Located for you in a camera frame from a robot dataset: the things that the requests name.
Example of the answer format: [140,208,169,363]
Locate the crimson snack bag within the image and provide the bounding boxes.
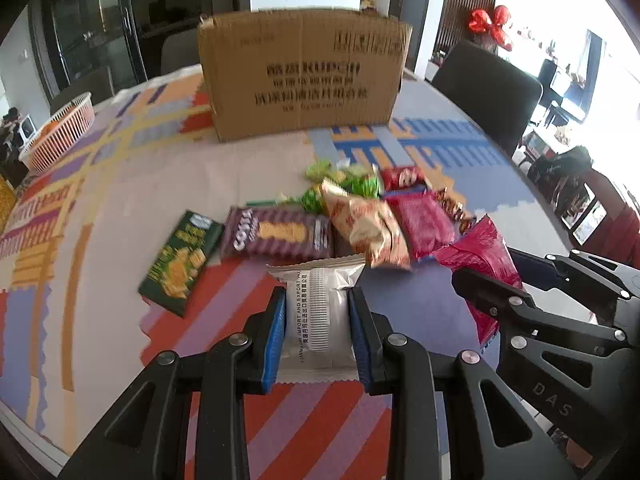
[432,213,525,346]

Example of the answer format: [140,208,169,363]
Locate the orange chip bag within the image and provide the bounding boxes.
[320,179,411,270]

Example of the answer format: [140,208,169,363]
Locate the green cracker packet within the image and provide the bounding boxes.
[138,210,224,318]

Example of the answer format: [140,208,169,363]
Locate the white snack packet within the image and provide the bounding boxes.
[268,255,366,384]

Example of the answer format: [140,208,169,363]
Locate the purple Costa cookie packet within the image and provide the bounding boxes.
[219,207,334,262]

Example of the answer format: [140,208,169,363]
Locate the brown candy bar packet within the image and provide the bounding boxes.
[434,188,477,235]

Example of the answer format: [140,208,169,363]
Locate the red small snack packet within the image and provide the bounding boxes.
[380,166,426,193]

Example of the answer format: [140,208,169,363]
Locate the green candy bag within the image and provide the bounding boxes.
[295,159,382,214]

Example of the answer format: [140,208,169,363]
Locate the black chair right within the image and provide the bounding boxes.
[432,40,542,155]

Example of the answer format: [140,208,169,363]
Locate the black chair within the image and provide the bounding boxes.
[50,66,114,115]
[432,40,542,155]
[160,28,200,75]

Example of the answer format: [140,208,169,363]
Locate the red bow decoration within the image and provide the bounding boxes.
[468,6,513,52]

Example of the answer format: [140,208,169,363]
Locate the brown cardboard box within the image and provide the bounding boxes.
[198,8,412,142]

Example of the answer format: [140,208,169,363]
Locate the white fruit basket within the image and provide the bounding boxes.
[18,92,96,174]

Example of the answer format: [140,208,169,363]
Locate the oranges in basket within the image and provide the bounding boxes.
[40,120,61,138]

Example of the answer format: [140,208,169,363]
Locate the black chair left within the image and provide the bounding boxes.
[50,66,114,115]

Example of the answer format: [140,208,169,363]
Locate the black chair middle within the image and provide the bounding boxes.
[160,28,200,75]

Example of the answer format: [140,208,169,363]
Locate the black glass cabinet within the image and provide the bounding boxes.
[28,0,250,100]

